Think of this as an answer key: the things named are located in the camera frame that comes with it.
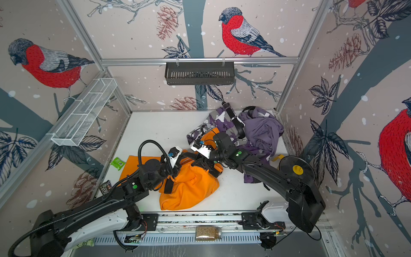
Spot dark candy packet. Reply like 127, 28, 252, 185
99, 180, 112, 195

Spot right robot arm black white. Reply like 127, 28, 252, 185
189, 132, 326, 233

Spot green snack bag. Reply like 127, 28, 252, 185
74, 239, 94, 249

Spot small green packet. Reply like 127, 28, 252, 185
110, 157, 126, 171

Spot yellow object beside spool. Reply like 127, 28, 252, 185
272, 154, 285, 162

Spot white wire mesh basket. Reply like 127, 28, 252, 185
51, 78, 117, 146

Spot orange trousers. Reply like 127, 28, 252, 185
118, 127, 224, 211

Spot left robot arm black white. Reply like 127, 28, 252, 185
7, 140, 183, 257

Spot jar of grains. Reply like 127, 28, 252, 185
195, 226, 222, 242

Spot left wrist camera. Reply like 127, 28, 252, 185
168, 146, 183, 168

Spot plain purple garment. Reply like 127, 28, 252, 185
239, 107, 284, 162

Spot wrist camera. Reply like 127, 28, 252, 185
189, 140, 214, 159
168, 146, 183, 168

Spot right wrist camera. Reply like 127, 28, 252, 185
189, 140, 214, 159

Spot horizontal aluminium frame bar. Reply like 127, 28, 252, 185
101, 57, 300, 67

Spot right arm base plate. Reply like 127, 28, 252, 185
238, 212, 286, 230

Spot black spool yellow hub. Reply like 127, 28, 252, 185
275, 156, 316, 188

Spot purple camouflage trousers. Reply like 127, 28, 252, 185
187, 107, 270, 164

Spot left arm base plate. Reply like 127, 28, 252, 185
123, 213, 159, 232

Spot black perforated metal shelf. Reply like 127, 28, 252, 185
165, 62, 235, 86

